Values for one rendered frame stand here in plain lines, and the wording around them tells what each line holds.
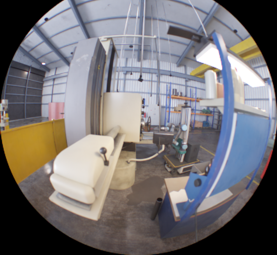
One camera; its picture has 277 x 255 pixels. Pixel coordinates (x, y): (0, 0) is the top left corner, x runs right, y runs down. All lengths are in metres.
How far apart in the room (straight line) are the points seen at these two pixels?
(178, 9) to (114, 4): 4.00
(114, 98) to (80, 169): 1.36
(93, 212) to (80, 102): 1.03
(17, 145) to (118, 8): 7.93
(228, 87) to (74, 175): 0.70
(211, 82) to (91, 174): 0.64
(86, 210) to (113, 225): 1.25
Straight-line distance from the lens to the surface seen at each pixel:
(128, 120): 1.61
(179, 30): 0.59
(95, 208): 0.53
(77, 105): 1.18
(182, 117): 2.57
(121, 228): 1.73
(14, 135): 2.47
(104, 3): 7.71
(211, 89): 0.46
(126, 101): 1.60
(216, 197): 1.06
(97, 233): 1.74
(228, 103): 0.39
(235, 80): 0.53
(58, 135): 3.28
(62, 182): 0.50
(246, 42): 7.80
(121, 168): 1.78
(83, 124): 1.16
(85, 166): 0.46
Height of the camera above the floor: 1.65
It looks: 5 degrees down
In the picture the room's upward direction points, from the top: 3 degrees clockwise
